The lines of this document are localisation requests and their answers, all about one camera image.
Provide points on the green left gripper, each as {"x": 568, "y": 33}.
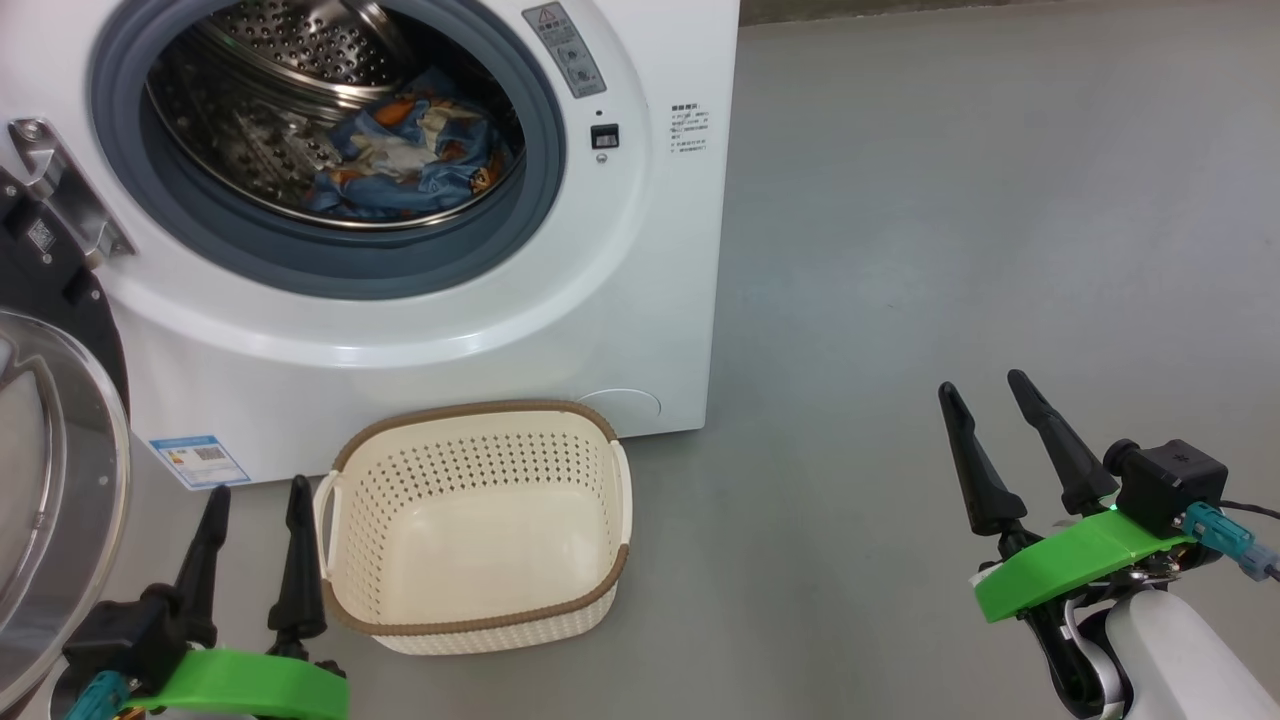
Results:
{"x": 250, "y": 690}

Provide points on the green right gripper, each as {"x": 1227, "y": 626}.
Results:
{"x": 1070, "y": 565}

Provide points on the black round glass washer door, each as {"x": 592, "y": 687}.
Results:
{"x": 60, "y": 480}

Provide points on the blue bear print clothes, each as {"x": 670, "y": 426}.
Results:
{"x": 440, "y": 150}

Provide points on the cream perforated laundry basket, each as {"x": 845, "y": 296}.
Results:
{"x": 470, "y": 540}

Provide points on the grey rubber door gasket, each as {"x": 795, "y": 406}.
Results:
{"x": 300, "y": 255}

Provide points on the silver metal door hinge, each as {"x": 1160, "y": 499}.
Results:
{"x": 60, "y": 180}

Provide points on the white front-load washing machine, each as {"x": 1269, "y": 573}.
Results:
{"x": 600, "y": 300}

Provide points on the black door latch socket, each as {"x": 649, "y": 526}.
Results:
{"x": 604, "y": 136}

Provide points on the blue energy label sticker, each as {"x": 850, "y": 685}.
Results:
{"x": 200, "y": 461}

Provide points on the round white drain filter cover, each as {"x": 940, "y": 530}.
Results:
{"x": 625, "y": 410}

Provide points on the stainless steel washer drum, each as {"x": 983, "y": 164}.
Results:
{"x": 250, "y": 130}

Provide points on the grey skirting board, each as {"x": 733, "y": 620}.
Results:
{"x": 1000, "y": 8}

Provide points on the small printed text label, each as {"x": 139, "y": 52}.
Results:
{"x": 689, "y": 127}

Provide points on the grey warning sticker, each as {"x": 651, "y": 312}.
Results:
{"x": 565, "y": 48}

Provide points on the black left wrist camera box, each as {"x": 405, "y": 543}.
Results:
{"x": 125, "y": 635}

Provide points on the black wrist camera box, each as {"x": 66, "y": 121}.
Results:
{"x": 125, "y": 635}
{"x": 1170, "y": 485}

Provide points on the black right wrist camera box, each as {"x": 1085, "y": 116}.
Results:
{"x": 1170, "y": 485}

